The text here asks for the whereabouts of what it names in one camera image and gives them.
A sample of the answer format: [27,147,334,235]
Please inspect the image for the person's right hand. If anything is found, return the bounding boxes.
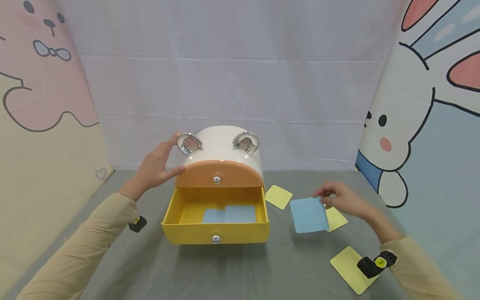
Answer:
[312,180,378,221]

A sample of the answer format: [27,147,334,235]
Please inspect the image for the person's left hand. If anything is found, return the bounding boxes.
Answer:
[119,132,187,202]

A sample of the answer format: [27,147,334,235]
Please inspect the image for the blue square card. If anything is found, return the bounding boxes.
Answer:
[202,208,226,224]
[289,197,330,234]
[224,205,257,223]

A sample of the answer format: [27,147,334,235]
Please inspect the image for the white drawer box silver ears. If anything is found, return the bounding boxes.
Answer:
[175,126,265,188]

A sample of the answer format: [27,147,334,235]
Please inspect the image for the person's left forearm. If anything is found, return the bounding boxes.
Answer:
[15,183,141,300]

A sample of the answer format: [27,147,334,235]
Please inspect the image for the person's right forearm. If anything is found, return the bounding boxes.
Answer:
[367,203,464,300]

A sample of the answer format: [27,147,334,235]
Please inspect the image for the yellow square card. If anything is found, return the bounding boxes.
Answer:
[330,246,380,296]
[325,206,349,233]
[265,185,294,210]

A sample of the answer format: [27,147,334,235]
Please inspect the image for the orange drawer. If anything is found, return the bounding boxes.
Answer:
[175,160,265,188]

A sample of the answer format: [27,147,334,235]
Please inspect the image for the yellow drawer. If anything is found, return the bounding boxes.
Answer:
[161,186,271,245]

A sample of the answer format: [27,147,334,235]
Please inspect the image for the black wrist band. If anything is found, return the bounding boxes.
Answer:
[357,250,398,279]
[128,215,148,233]

